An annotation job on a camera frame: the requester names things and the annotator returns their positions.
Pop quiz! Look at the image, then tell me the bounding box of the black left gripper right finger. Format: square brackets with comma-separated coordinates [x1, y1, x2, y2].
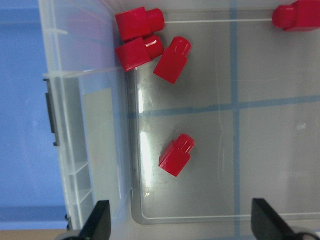
[251, 198, 320, 240]

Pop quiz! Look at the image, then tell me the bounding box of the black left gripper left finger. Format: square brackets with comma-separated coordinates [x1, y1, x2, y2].
[56, 200, 111, 240]

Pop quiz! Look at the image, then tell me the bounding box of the red block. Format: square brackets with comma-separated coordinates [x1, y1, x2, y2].
[158, 133, 195, 177]
[271, 0, 320, 32]
[115, 7, 165, 42]
[115, 35, 164, 72]
[153, 36, 192, 84]

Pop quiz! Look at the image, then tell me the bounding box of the clear plastic storage box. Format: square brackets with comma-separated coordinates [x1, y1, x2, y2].
[39, 0, 320, 240]

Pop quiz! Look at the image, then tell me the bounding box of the red block in box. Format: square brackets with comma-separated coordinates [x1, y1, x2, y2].
[153, 36, 192, 84]
[115, 7, 165, 42]
[115, 35, 164, 72]

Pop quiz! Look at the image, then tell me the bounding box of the blue plastic tray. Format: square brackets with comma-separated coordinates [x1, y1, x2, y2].
[0, 0, 66, 228]

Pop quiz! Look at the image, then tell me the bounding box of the red block under lid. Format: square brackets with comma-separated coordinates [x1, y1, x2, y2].
[271, 0, 320, 32]

